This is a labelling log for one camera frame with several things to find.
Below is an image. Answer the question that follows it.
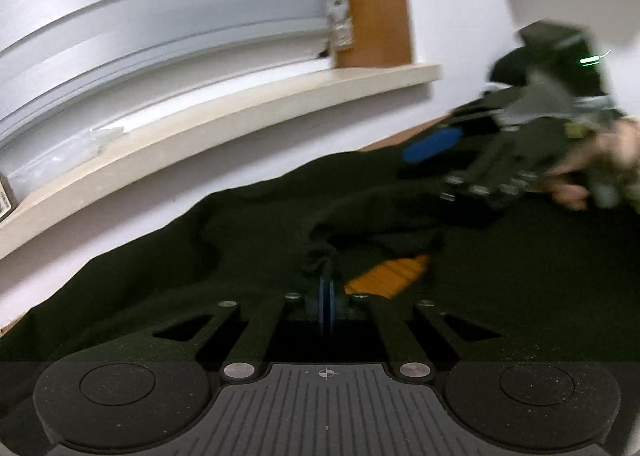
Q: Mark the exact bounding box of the wooden window frame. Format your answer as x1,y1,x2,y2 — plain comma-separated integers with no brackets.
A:
320,0,418,70

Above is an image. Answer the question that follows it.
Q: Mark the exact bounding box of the person's right hand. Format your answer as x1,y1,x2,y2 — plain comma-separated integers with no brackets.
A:
547,119,640,209

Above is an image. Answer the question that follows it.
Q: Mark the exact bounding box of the clear plastic bag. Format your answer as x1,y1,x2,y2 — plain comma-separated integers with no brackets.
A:
10,126,126,197

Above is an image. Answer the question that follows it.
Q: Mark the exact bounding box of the grey window blind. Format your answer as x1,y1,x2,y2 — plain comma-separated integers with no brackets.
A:
0,0,333,147

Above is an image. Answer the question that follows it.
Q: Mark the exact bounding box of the beige window sill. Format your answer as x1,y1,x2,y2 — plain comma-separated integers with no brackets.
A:
0,64,443,262

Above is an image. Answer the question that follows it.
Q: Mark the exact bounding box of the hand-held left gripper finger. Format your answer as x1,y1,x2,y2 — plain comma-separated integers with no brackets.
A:
150,277,327,382
327,277,503,383

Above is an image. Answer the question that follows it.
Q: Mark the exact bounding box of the black knit sweater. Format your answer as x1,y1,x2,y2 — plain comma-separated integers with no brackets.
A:
0,136,640,456

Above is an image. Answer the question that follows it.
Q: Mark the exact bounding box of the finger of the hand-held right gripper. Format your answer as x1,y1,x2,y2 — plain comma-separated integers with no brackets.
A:
402,89,531,164
442,123,571,207

